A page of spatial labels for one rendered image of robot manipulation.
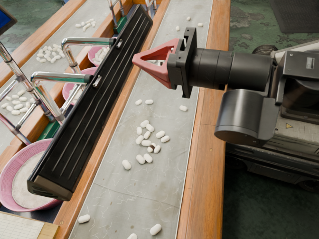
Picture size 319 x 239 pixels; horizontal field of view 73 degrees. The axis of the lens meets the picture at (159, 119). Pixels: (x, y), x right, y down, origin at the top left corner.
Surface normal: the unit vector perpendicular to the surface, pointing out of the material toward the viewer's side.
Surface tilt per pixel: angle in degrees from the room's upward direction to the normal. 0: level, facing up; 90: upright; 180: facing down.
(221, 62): 32
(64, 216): 0
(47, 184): 58
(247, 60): 17
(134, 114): 0
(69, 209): 0
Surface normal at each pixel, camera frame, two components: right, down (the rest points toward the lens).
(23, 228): -0.09, -0.64
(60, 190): 0.78, -0.24
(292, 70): -0.19, -0.34
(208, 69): -0.31, 0.19
